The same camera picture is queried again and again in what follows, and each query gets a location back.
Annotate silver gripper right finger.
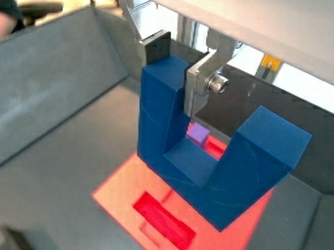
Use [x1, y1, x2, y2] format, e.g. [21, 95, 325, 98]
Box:
[185, 29, 238, 117]

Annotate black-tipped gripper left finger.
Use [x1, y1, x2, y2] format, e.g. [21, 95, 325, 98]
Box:
[120, 0, 172, 65]

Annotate blue U-shaped block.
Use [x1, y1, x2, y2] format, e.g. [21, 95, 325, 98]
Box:
[137, 54, 313, 232]

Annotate red puzzle base board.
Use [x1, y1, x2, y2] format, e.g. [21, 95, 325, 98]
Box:
[90, 121, 276, 250]

